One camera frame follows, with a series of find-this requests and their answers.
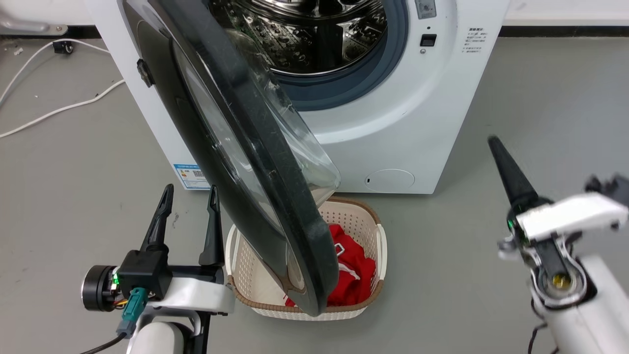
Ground blue energy label sticker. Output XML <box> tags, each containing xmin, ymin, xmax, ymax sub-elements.
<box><xmin>173</xmin><ymin>163</ymin><xmax>212</xmax><ymax>190</ymax></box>

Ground teal connector black cable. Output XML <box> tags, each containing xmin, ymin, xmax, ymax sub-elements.
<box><xmin>78</xmin><ymin>287</ymin><xmax>149</xmax><ymax>354</ymax></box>

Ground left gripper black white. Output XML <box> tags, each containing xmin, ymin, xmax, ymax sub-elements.
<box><xmin>81</xmin><ymin>184</ymin><xmax>235</xmax><ymax>316</ymax></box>

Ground black round washing machine door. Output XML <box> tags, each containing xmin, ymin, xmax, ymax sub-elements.
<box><xmin>118</xmin><ymin>0</ymin><xmax>343</xmax><ymax>317</ymax></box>

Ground red garment with white trim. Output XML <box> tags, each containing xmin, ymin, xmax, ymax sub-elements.
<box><xmin>285</xmin><ymin>224</ymin><xmax>377</xmax><ymax>308</ymax></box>

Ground round white filter cover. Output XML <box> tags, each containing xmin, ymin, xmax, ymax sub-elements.
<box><xmin>365</xmin><ymin>169</ymin><xmax>416</xmax><ymax>194</ymax></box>

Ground white floor cable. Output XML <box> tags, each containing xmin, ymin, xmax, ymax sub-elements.
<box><xmin>0</xmin><ymin>79</ymin><xmax>126</xmax><ymax>139</ymax></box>
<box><xmin>0</xmin><ymin>38</ymin><xmax>111</xmax><ymax>106</ymax></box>

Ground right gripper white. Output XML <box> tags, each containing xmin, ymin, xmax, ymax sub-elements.
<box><xmin>487</xmin><ymin>136</ymin><xmax>629</xmax><ymax>261</ymax></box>

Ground cream perforated laundry basket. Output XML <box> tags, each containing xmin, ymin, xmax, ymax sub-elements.
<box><xmin>225</xmin><ymin>196</ymin><xmax>388</xmax><ymax>322</ymax></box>

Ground grey rubber door gasket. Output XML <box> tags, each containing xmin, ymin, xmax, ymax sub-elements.
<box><xmin>273</xmin><ymin>0</ymin><xmax>409</xmax><ymax>112</ymax></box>

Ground stainless steel washer drum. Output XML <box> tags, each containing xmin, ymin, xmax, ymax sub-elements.
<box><xmin>210</xmin><ymin>0</ymin><xmax>389</xmax><ymax>77</ymax></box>

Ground white front-load washing machine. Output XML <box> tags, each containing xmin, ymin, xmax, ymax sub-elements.
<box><xmin>84</xmin><ymin>0</ymin><xmax>512</xmax><ymax>195</ymax></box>

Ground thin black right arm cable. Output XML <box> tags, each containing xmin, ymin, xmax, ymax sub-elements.
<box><xmin>527</xmin><ymin>322</ymin><xmax>560</xmax><ymax>354</ymax></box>

